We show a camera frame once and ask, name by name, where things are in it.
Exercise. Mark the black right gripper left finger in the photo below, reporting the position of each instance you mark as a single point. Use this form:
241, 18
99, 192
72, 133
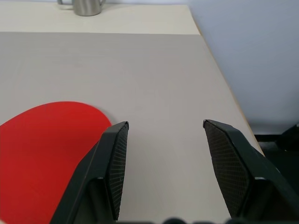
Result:
93, 168

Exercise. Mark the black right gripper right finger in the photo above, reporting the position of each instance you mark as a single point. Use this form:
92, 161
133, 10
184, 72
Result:
245, 168

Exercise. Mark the red table tennis paddle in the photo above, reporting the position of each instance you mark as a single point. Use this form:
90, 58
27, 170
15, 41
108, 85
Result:
35, 151

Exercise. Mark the stainless steel watering can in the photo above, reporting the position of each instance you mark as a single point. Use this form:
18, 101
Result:
86, 8

